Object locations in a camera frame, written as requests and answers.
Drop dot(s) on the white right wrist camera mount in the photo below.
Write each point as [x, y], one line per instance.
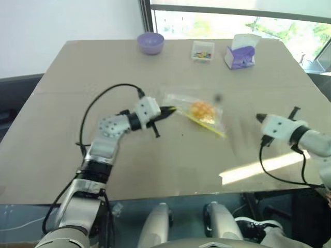
[279, 127]

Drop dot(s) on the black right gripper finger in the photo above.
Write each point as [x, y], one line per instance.
[262, 116]
[261, 121]

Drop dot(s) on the silver robot leg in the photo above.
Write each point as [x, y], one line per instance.
[155, 222]
[222, 219]

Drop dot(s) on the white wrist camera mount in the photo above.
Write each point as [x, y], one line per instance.
[146, 109]
[279, 127]

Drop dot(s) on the grey robot torso cover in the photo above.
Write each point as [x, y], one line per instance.
[207, 242]

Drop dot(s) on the dark chair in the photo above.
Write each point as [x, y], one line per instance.
[15, 98]
[323, 85]

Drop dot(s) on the black and white sneaker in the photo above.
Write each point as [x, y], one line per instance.
[248, 227]

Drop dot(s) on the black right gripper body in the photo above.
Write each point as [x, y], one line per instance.
[294, 115]

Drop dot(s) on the brown food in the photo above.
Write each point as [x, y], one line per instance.
[203, 109]

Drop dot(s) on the clear box of colourful bits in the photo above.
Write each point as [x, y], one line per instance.
[203, 51]

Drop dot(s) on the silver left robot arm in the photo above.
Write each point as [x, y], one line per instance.
[103, 149]

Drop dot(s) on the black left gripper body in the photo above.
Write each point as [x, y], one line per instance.
[156, 130]

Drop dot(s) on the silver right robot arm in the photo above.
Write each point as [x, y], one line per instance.
[318, 142]

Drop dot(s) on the dark window frame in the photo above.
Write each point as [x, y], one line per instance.
[147, 15]

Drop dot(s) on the clear yellow-zip plastic bag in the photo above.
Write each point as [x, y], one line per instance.
[181, 102]

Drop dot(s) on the purple white tissue pack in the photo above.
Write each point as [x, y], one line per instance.
[240, 56]

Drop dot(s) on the beige trouser leg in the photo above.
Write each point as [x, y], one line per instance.
[274, 237]

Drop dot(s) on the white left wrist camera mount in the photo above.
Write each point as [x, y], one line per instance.
[146, 109]

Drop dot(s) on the silver left robot leg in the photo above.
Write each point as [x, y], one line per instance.
[155, 222]

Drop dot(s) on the purple bowl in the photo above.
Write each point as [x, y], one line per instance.
[150, 42]

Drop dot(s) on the silver right robot leg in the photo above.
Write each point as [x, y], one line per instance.
[222, 219]

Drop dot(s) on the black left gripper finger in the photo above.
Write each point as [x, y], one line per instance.
[168, 109]
[166, 115]

